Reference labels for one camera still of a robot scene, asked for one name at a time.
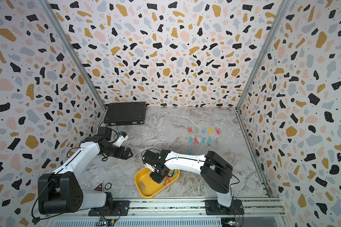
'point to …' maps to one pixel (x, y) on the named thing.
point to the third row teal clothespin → (190, 152)
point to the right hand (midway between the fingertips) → (156, 179)
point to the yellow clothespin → (210, 131)
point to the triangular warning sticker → (99, 187)
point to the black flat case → (124, 113)
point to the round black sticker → (108, 186)
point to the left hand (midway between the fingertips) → (126, 152)
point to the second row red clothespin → (195, 140)
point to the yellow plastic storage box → (147, 186)
